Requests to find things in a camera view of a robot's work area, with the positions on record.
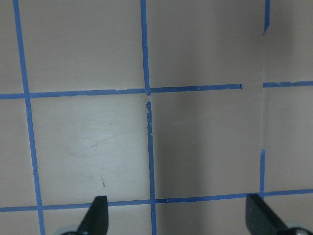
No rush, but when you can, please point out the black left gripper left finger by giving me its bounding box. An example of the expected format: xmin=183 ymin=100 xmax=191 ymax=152
xmin=75 ymin=196 xmax=109 ymax=235

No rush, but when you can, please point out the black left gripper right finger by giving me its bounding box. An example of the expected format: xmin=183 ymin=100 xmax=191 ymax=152
xmin=245 ymin=194 xmax=290 ymax=235

